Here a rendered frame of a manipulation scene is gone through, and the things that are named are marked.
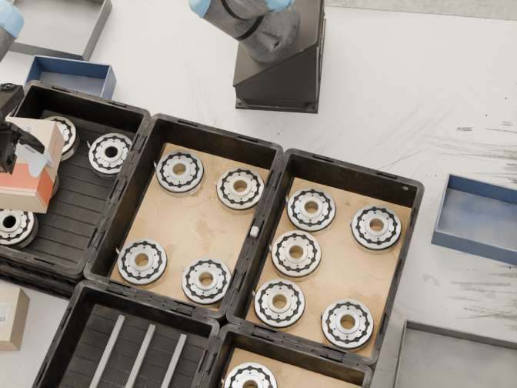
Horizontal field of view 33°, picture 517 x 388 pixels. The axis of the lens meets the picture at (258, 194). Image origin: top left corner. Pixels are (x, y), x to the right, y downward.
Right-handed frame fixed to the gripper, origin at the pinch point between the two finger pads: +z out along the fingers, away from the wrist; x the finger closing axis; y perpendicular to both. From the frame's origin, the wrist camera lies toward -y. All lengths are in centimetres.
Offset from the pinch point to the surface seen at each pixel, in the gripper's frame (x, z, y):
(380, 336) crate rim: 71, 17, 21
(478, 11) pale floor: 101, 111, -130
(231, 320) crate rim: 43, 17, 21
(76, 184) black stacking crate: 2.7, 26.9, -8.7
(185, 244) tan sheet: 29.2, 26.7, 2.8
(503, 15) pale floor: 109, 111, -130
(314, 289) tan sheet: 57, 27, 10
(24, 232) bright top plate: -4.6, 23.4, 5.4
